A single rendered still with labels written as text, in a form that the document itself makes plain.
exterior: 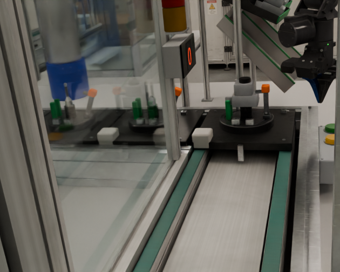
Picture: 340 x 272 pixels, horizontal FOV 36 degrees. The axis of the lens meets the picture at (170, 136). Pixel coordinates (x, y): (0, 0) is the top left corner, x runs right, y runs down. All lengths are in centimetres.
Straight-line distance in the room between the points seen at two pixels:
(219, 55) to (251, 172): 437
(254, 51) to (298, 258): 80
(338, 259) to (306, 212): 50
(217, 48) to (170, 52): 447
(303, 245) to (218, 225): 20
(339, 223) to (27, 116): 34
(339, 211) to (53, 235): 34
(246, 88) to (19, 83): 81
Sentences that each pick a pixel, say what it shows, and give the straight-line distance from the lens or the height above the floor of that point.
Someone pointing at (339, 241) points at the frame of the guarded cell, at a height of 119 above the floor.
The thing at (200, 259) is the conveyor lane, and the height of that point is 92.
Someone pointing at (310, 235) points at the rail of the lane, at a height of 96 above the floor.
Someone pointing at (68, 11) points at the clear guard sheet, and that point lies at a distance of 72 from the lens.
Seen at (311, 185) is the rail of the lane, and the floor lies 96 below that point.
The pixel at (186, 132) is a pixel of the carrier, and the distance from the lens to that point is 133.
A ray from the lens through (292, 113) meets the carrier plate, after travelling 143.
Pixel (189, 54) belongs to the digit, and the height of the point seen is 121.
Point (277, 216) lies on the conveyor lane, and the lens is 99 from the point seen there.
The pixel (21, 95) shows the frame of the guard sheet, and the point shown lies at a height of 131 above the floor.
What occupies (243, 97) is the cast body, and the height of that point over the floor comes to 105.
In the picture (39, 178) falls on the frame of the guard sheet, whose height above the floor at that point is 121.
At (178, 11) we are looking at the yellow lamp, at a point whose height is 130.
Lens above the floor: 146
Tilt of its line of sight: 22 degrees down
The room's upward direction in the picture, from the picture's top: 6 degrees counter-clockwise
